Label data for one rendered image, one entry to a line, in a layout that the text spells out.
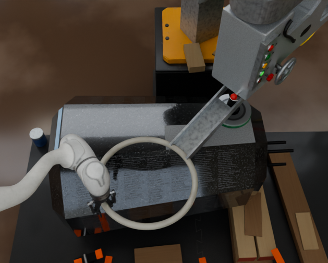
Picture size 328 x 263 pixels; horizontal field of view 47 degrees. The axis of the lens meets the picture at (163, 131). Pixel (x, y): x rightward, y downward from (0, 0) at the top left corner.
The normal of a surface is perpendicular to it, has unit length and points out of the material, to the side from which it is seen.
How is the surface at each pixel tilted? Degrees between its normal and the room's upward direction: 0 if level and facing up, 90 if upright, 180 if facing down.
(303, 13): 4
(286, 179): 0
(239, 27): 90
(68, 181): 45
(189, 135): 16
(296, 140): 0
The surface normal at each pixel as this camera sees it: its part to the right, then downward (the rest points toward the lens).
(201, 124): -0.19, -0.34
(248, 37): -0.71, 0.60
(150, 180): 0.07, 0.23
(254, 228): 0.00, -0.52
